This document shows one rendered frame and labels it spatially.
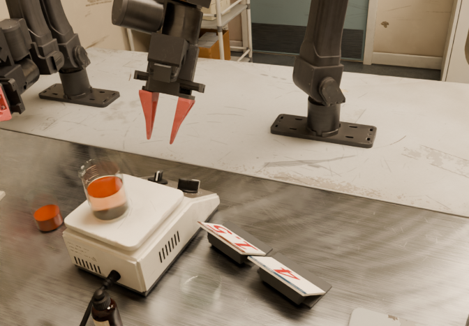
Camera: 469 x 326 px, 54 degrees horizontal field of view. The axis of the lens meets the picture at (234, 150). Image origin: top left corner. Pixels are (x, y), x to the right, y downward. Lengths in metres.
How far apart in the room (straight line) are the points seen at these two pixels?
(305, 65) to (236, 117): 0.23
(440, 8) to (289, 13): 1.04
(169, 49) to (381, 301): 0.41
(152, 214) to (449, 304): 0.38
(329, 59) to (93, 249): 0.49
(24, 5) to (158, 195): 0.51
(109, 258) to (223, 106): 0.52
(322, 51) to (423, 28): 2.71
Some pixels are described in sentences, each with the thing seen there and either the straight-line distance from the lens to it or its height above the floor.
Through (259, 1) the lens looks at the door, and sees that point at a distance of 3.66.
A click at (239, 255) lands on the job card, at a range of 0.63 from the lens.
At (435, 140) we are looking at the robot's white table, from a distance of 0.94.
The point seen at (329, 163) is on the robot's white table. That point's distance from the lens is 0.84.
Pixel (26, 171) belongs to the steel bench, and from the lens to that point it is 0.94.
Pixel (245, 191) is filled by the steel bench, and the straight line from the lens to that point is 0.77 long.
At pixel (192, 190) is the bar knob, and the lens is 0.70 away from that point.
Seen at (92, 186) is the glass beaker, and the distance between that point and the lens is 0.58.
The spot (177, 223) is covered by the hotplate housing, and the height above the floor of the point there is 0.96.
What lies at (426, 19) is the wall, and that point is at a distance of 3.49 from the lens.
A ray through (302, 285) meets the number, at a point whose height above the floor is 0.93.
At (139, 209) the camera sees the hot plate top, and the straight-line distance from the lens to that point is 0.62.
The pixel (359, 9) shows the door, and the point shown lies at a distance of 3.49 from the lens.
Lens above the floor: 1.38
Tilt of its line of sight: 33 degrees down
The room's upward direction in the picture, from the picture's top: 4 degrees counter-clockwise
